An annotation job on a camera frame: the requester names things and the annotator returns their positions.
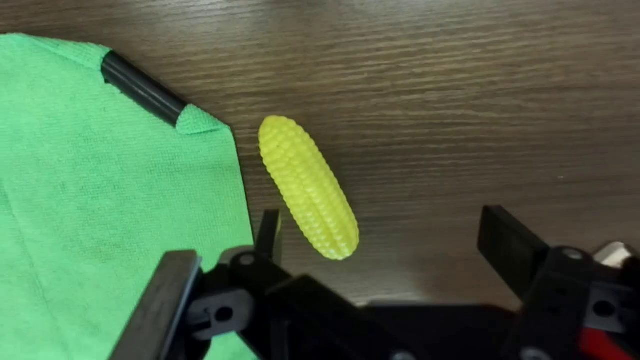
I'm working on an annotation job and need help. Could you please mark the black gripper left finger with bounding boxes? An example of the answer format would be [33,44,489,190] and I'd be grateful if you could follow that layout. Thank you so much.
[257,208,284,265]

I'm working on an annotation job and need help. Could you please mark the green cloth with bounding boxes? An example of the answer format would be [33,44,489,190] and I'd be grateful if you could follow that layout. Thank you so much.
[0,32,258,360]

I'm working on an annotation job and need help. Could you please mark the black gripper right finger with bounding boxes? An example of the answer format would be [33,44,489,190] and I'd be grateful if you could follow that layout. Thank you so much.
[476,205,556,302]

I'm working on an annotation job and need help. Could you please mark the black tape strip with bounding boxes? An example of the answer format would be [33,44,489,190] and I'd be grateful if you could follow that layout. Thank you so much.
[101,50,191,129]

